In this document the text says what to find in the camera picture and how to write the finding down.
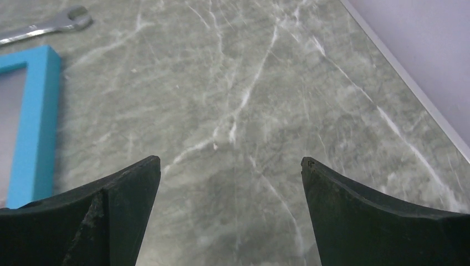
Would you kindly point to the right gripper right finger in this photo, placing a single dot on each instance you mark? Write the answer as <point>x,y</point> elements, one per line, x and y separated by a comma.
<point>358,225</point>

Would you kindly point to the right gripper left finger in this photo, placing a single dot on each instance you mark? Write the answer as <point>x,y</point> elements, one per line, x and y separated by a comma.
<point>99,223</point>

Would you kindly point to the blue wooden picture frame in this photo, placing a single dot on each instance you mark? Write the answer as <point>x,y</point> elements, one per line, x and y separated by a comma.
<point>32,171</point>

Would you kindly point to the landscape photo print board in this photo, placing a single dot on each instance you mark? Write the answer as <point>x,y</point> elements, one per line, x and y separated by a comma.
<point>12,87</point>

